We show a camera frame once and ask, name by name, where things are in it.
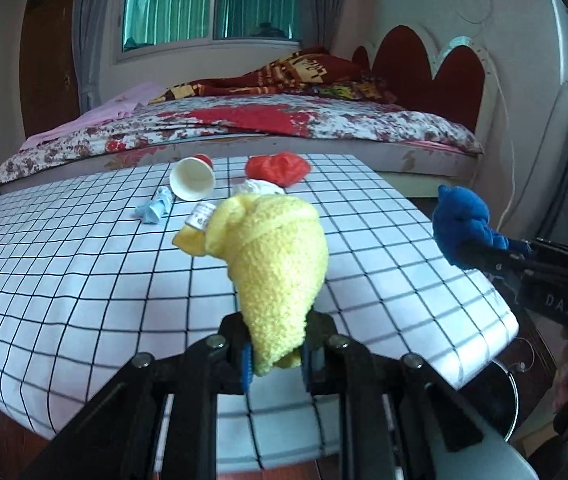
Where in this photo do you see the yellow fuzzy sock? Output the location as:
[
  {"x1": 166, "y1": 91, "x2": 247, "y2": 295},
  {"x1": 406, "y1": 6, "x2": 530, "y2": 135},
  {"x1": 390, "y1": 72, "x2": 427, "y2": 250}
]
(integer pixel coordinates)
[{"x1": 173, "y1": 194, "x2": 329, "y2": 377}]

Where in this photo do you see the white tissue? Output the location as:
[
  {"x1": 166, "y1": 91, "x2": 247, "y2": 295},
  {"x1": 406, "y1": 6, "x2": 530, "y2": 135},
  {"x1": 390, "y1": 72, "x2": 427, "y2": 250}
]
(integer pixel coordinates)
[{"x1": 234, "y1": 177, "x2": 287, "y2": 198}]

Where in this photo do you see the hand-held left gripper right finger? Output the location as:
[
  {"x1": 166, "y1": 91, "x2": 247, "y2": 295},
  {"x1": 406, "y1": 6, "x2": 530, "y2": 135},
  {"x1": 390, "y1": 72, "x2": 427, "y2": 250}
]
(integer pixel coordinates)
[{"x1": 301, "y1": 311, "x2": 485, "y2": 480}]

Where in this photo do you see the black trash bin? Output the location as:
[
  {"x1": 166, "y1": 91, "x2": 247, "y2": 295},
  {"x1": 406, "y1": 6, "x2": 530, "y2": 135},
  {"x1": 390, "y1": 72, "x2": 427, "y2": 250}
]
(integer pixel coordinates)
[{"x1": 484, "y1": 355, "x2": 520, "y2": 441}]

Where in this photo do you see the blue fuzzy sock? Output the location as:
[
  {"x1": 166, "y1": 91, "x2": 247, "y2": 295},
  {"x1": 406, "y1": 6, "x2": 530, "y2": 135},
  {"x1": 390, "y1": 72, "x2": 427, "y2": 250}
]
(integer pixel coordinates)
[{"x1": 432, "y1": 185, "x2": 535, "y2": 268}]

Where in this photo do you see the small white bottle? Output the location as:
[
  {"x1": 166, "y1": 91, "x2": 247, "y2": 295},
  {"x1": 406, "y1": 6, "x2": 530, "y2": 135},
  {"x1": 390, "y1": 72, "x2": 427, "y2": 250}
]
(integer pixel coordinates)
[{"x1": 186, "y1": 202, "x2": 216, "y2": 232}]

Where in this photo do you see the red printed blanket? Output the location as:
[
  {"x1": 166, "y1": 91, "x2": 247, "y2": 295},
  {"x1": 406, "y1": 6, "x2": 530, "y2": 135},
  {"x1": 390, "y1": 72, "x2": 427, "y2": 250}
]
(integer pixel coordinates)
[{"x1": 149, "y1": 45, "x2": 397, "y2": 106}]

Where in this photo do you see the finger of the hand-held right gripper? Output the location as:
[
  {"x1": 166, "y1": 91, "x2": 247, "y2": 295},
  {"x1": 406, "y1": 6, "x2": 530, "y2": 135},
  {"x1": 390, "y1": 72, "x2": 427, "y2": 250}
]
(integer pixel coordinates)
[
  {"x1": 456, "y1": 240, "x2": 532, "y2": 283},
  {"x1": 526, "y1": 236, "x2": 568, "y2": 266}
]

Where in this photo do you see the pink cloth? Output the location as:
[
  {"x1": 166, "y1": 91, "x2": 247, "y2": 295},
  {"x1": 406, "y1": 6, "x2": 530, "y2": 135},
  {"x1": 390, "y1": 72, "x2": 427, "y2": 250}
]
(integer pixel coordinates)
[{"x1": 18, "y1": 81, "x2": 165, "y2": 151}]

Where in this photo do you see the white cable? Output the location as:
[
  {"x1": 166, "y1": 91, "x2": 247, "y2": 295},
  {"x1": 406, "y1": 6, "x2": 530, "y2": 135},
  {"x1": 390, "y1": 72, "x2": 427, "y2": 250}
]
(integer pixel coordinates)
[{"x1": 494, "y1": 75, "x2": 517, "y2": 226}]

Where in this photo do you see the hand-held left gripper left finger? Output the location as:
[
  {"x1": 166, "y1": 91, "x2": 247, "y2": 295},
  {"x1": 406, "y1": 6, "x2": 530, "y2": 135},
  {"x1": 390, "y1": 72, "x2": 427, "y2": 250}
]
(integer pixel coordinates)
[{"x1": 21, "y1": 312, "x2": 255, "y2": 480}]

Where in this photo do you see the light blue wrapper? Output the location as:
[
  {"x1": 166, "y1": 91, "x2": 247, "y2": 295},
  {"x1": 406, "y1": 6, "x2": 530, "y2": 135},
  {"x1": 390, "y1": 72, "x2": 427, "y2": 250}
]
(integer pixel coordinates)
[{"x1": 135, "y1": 186, "x2": 173, "y2": 223}]

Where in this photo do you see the bed with red headboard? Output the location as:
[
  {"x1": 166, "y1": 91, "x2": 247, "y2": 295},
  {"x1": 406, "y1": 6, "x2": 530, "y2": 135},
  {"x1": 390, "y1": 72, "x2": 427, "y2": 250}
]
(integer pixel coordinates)
[{"x1": 0, "y1": 25, "x2": 487, "y2": 198}]

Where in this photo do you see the window with green curtain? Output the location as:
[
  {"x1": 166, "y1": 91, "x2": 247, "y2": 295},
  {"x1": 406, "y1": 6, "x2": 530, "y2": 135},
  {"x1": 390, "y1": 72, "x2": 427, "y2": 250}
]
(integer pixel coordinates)
[{"x1": 114, "y1": 0, "x2": 299, "y2": 63}]

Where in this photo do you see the brown wooden door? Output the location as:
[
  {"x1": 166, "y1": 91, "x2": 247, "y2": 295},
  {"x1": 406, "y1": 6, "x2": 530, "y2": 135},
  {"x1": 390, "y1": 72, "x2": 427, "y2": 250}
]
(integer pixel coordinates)
[{"x1": 18, "y1": 0, "x2": 82, "y2": 141}]

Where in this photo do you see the red white paper cup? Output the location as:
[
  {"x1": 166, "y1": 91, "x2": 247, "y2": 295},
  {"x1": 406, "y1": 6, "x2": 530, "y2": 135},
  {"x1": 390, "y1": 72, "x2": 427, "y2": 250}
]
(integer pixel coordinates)
[{"x1": 170, "y1": 155, "x2": 215, "y2": 202}]

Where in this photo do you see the floral bedsheet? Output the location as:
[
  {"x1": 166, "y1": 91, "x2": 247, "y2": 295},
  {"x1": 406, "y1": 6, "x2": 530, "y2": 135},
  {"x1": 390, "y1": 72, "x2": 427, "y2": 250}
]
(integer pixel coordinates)
[{"x1": 0, "y1": 95, "x2": 485, "y2": 183}]

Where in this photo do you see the white checked tablecloth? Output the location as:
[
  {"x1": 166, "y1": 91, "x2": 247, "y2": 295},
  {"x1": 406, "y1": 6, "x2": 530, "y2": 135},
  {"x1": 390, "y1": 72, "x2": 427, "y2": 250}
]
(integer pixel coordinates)
[{"x1": 0, "y1": 154, "x2": 520, "y2": 456}]

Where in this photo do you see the red plastic bag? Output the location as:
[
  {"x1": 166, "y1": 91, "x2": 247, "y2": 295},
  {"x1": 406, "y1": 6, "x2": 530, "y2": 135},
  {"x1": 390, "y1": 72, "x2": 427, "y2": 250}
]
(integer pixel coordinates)
[{"x1": 245, "y1": 151, "x2": 311, "y2": 188}]

